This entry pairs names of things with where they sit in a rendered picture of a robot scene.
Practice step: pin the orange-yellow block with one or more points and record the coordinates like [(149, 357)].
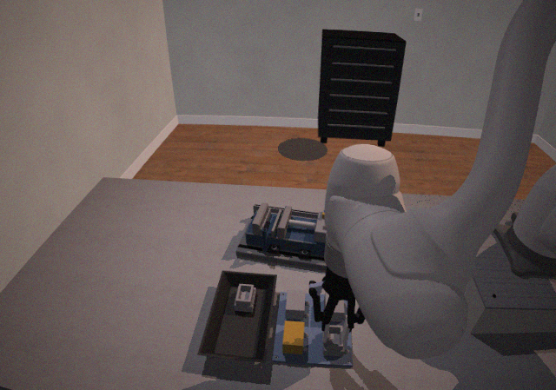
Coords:
[(293, 337)]

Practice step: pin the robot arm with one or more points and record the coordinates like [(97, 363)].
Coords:
[(409, 270)]

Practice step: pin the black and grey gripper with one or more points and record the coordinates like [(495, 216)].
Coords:
[(333, 284)]

